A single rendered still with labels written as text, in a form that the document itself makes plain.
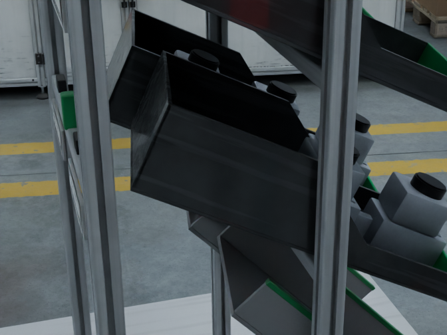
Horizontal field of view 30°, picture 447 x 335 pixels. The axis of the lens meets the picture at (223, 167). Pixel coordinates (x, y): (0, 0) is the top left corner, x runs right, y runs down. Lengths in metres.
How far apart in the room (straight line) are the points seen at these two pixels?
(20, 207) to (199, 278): 0.93
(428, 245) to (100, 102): 0.33
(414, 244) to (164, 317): 0.60
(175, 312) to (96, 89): 0.77
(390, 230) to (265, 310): 0.12
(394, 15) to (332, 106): 4.22
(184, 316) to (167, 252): 1.85
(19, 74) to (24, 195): 1.22
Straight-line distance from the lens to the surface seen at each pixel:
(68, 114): 0.72
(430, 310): 2.84
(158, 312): 1.26
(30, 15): 4.57
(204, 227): 0.81
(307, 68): 0.62
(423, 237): 0.73
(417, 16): 6.10
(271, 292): 0.68
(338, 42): 0.56
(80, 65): 0.52
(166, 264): 3.02
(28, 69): 4.67
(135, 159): 0.65
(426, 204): 0.71
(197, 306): 1.27
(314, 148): 0.69
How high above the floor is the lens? 1.58
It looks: 25 degrees down
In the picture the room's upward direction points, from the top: 1 degrees counter-clockwise
